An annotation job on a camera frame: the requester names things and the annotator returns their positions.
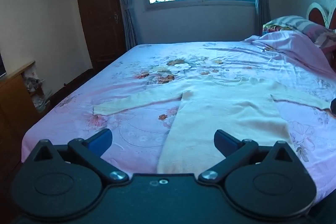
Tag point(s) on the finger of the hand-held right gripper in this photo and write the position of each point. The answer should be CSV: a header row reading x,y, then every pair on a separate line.
x,y
333,107

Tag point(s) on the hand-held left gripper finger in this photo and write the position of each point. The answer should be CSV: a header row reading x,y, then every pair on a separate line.
x,y
225,141

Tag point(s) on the white knit sweater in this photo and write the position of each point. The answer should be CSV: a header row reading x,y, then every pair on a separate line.
x,y
223,113

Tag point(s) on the pink quilt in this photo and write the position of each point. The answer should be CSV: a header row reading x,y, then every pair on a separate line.
x,y
294,48

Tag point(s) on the striped floral pillow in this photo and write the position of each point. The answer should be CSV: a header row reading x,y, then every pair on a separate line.
x,y
302,24

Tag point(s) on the red and white headboard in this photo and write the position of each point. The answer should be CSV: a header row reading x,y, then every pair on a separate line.
x,y
319,12

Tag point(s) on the bed with floral sheet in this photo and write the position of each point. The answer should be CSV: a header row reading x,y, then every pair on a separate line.
x,y
131,77

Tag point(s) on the dark wooden door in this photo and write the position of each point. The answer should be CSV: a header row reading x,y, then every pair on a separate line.
x,y
99,8

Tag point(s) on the plastic bags on shelf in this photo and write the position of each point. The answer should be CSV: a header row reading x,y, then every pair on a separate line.
x,y
34,85

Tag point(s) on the light wooden cabinet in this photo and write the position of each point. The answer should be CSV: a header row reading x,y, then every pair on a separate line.
x,y
13,108

